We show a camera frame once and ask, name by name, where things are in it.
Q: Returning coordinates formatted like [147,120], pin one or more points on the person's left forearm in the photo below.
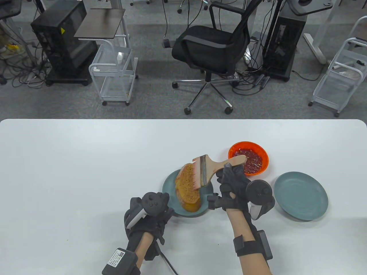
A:
[143,247]

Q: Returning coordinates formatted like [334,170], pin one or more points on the black power adapter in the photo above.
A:
[167,43]

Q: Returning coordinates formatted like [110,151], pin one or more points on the black office chair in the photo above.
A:
[206,48]

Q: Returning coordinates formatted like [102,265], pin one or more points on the wooden brush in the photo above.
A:
[215,167]

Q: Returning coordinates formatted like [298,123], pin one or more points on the teal plate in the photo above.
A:
[172,186]
[301,196]

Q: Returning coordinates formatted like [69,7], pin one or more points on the brown side table top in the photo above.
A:
[100,24]

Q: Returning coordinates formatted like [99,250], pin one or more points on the black computer tower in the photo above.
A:
[282,43]
[60,48]

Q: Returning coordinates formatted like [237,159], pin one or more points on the brown bread slice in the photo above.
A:
[187,197]

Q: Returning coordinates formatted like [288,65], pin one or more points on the orange bowl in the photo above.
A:
[230,154]

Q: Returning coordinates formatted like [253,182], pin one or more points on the white desk leg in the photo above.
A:
[314,45]

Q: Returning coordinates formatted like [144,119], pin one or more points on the person's right hand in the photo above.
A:
[232,186]

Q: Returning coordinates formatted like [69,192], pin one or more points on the person's right forearm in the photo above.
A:
[243,223]

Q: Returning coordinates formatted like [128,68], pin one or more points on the black round tracker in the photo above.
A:
[154,204]
[259,193]

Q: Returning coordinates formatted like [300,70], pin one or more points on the small white bottle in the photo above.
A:
[120,57]

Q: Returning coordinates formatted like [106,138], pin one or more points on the dark desk top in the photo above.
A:
[8,8]
[312,8]

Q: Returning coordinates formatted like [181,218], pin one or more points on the person's left hand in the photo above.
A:
[154,226]

